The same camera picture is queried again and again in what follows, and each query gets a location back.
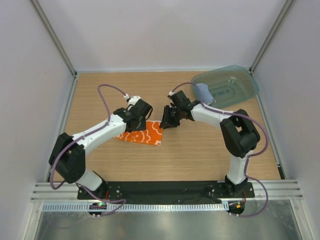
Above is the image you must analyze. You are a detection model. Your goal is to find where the white orange flower towel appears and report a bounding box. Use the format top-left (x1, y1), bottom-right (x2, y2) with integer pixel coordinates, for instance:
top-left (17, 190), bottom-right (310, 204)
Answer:
top-left (114, 120), bottom-right (163, 146)

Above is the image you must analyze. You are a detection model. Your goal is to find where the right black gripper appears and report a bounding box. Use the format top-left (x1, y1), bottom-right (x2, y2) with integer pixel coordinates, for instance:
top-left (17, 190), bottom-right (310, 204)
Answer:
top-left (159, 105), bottom-right (183, 130)

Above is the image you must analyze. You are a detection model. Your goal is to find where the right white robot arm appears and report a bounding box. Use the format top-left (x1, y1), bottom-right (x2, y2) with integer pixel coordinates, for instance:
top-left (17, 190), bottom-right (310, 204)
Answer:
top-left (160, 90), bottom-right (261, 198)

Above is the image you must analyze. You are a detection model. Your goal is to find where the blue terry towel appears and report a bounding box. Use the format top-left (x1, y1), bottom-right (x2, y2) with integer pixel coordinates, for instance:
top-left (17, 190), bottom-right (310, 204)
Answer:
top-left (196, 83), bottom-right (215, 105)

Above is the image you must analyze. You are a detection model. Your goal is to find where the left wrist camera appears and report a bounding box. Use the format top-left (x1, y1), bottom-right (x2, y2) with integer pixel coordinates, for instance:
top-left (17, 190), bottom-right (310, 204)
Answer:
top-left (127, 96), bottom-right (141, 106)

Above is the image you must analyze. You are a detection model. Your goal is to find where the slotted metal rail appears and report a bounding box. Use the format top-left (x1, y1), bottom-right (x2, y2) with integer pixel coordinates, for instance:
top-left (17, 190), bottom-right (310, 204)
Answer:
top-left (42, 202), bottom-right (229, 212)

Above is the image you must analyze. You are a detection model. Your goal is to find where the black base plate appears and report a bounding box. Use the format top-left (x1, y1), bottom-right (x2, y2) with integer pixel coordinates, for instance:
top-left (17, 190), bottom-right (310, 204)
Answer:
top-left (77, 180), bottom-right (255, 203)

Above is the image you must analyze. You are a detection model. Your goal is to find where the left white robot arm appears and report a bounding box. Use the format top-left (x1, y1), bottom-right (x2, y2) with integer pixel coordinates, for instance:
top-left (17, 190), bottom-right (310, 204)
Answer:
top-left (48, 96), bottom-right (153, 200)

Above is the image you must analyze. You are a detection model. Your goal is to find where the teal plastic tub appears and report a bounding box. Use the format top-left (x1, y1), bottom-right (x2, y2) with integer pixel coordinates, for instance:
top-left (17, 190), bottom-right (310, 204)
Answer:
top-left (191, 65), bottom-right (259, 109)

